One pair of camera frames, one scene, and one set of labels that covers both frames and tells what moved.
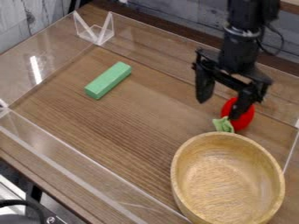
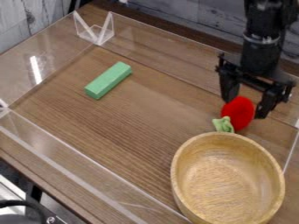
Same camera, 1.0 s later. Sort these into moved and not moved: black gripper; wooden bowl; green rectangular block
Moved: black gripper
Not moved: wooden bowl; green rectangular block
